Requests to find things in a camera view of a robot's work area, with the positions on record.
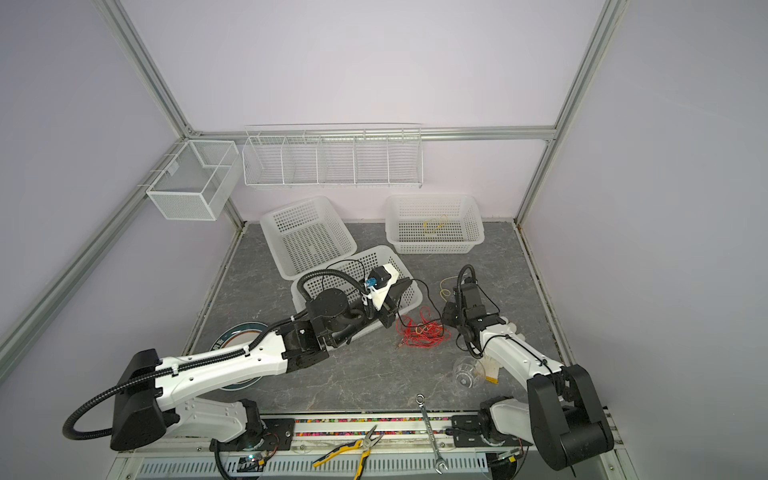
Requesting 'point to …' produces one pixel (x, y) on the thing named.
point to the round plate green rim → (239, 335)
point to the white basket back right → (433, 223)
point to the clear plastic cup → (468, 373)
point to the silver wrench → (439, 459)
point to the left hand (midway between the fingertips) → (409, 284)
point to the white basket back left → (304, 235)
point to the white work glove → (492, 368)
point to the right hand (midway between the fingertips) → (452, 312)
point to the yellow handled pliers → (364, 445)
